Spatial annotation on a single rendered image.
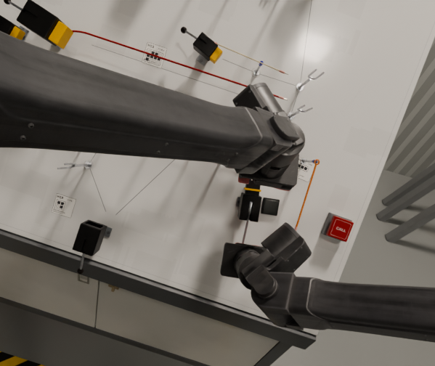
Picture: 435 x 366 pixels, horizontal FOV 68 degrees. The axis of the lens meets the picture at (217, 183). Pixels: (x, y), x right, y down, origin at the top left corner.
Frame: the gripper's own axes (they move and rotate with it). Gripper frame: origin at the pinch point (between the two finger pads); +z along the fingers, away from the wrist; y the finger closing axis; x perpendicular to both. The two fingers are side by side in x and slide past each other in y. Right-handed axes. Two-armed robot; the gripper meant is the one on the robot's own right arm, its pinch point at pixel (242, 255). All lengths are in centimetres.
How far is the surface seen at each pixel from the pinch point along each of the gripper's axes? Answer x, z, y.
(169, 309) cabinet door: 21.4, 23.2, 15.8
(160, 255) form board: 4.0, 7.3, 19.2
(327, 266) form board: 0.2, 7.3, -22.5
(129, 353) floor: 61, 79, 34
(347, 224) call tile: -10.9, 2.1, -23.8
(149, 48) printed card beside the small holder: -44, -1, 29
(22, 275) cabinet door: 20, 28, 62
